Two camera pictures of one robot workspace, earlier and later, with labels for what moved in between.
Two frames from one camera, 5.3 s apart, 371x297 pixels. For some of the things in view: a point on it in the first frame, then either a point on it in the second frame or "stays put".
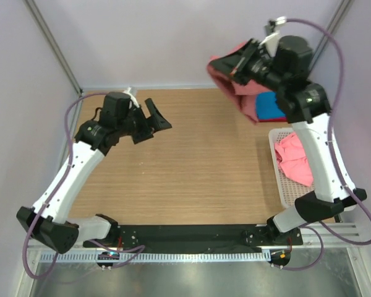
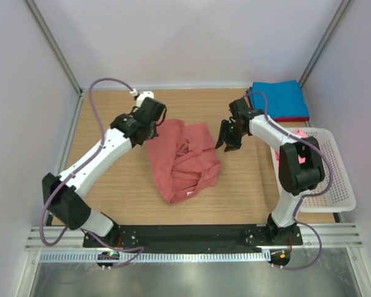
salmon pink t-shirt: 243,94 to 183,159
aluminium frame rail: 318,236 stays put
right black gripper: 235,64 to 224,135
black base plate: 196,236 stays put
